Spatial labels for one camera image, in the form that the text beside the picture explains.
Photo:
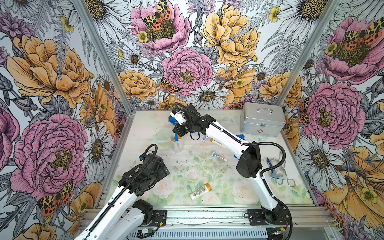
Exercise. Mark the white gold tube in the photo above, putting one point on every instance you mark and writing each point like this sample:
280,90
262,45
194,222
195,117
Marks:
217,143
175,138
200,191

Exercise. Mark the right aluminium frame post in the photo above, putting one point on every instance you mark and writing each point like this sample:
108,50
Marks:
319,28

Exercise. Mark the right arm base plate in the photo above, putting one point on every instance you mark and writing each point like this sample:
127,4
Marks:
260,217

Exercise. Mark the aluminium frame post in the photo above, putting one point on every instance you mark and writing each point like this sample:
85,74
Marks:
319,28
97,41

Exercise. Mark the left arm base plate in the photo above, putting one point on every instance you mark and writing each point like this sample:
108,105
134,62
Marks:
159,218

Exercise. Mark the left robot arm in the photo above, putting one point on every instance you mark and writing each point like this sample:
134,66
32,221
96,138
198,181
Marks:
124,212

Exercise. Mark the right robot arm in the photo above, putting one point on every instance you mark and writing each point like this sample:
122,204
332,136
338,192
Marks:
249,165

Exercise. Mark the left aluminium frame post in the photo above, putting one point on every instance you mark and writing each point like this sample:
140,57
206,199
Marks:
97,41

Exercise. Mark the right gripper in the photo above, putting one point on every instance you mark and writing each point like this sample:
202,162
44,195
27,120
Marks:
178,128

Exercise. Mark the clear plastic cup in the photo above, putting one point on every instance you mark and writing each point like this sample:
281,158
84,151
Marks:
177,147

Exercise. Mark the aluminium front rail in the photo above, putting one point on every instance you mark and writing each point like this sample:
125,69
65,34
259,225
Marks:
230,223

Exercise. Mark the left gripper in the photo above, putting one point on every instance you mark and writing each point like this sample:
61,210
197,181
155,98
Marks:
161,171

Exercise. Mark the silver metal case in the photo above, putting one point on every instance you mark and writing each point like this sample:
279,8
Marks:
262,119

